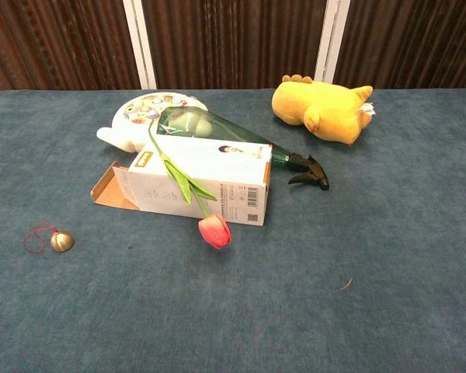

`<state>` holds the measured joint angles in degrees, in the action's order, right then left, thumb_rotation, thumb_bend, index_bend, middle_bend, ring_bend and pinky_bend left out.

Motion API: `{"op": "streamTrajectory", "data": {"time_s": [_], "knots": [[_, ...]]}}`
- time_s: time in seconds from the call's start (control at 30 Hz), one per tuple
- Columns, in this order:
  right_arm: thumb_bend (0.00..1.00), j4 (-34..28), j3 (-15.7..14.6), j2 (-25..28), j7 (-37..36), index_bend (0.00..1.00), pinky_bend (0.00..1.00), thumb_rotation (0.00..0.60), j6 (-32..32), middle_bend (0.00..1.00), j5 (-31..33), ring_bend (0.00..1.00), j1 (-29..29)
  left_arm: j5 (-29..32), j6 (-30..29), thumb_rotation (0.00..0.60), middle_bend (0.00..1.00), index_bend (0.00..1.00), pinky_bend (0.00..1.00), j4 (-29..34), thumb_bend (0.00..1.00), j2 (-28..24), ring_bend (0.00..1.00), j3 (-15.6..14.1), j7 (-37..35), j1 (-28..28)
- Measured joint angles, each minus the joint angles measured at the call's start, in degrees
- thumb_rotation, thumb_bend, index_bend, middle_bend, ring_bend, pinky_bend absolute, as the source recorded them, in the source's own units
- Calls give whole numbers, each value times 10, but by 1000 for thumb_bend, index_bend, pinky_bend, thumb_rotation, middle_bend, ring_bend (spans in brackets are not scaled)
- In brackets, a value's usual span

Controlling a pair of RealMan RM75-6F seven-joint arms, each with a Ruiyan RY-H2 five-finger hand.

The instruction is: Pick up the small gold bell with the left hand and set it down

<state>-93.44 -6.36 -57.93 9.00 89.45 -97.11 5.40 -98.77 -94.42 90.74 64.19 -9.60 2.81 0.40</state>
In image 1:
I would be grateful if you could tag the white cardboard product box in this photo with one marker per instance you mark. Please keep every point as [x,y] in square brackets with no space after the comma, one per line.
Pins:
[225,175]

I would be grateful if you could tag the artificial red tulip flower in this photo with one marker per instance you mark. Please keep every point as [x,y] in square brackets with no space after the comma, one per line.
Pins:
[215,233]

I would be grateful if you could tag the green spray bottle black trigger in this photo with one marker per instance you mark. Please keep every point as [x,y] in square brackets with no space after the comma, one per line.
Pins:
[225,130]

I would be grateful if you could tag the blue felt table cover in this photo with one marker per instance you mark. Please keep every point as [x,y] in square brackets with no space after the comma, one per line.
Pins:
[334,241]

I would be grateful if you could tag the white fishing game toy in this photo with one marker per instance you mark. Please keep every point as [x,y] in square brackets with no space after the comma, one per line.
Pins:
[128,132]

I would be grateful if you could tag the yellow plush dinosaur toy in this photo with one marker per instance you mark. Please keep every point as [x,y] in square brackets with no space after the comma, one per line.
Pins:
[326,109]

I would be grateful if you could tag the brown corrugated partition panel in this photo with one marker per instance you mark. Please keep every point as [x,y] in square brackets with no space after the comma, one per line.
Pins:
[62,42]
[411,42]
[233,42]

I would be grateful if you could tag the small dry leaf scrap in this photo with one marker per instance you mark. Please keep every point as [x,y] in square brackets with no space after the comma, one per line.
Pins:
[348,284]

